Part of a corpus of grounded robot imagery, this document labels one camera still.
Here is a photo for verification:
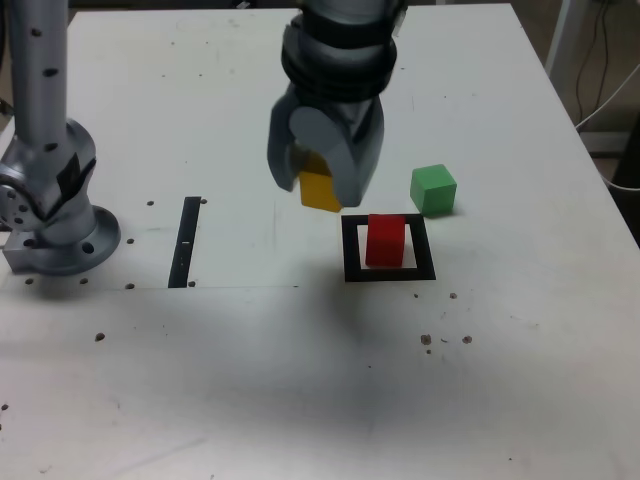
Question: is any white metal frame leg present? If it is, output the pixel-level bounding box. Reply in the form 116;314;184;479
544;0;576;76

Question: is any black tape strip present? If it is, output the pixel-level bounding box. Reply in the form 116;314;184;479
167;196;203;290

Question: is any short white cable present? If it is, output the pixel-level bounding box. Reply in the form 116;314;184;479
599;167;640;192

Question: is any black cable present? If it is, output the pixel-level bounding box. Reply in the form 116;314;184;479
574;0;612;124

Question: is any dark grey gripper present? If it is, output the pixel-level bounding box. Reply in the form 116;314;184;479
266;84;386;209

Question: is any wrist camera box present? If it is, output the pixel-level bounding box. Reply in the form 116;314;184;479
392;0;409;40

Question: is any green cube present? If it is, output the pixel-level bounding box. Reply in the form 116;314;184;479
409;163;458;217

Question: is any black furniture piece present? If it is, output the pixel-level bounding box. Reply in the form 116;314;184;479
612;127;640;191

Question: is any black tape square outline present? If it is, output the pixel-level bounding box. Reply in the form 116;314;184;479
340;213;437;283

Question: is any red cube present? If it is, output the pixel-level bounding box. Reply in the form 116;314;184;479
365;213;407;269

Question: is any long white cable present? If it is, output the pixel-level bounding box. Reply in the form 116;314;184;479
573;63;640;131

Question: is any yellow cube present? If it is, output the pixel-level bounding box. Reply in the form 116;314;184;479
298;149;344;212

